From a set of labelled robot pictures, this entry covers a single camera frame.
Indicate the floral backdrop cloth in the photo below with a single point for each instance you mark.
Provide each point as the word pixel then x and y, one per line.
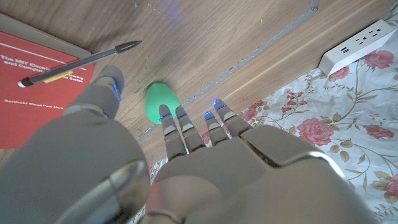
pixel 342 124

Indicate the white power strip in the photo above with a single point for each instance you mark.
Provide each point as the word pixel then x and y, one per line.
pixel 354 46

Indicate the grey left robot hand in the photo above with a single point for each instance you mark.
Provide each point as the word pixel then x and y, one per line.
pixel 217 180

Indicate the red hardcover book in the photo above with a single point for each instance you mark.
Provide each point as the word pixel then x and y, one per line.
pixel 28 112

